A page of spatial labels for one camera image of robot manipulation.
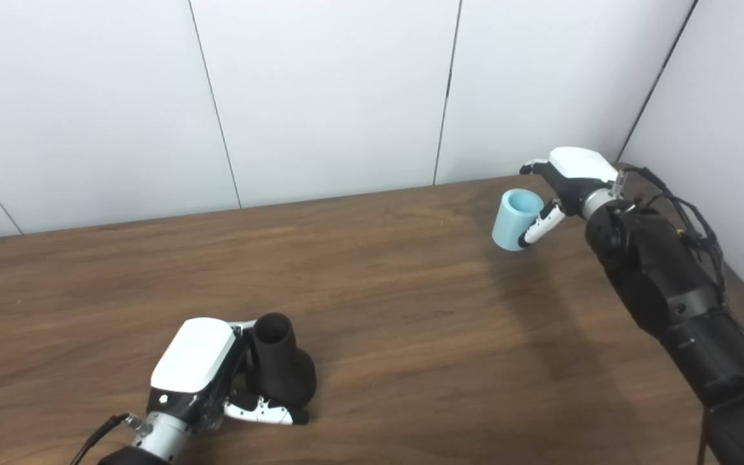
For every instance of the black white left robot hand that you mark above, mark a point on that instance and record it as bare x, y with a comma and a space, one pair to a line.
194, 358

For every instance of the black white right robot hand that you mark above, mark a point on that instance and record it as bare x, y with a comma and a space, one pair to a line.
578, 171

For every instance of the light blue cylinder cup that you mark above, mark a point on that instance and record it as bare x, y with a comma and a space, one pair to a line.
511, 219

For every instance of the black funnel-shaped nozzle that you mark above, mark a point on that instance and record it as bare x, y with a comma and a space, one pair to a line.
281, 368

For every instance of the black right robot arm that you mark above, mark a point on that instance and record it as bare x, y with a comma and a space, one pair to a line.
682, 303

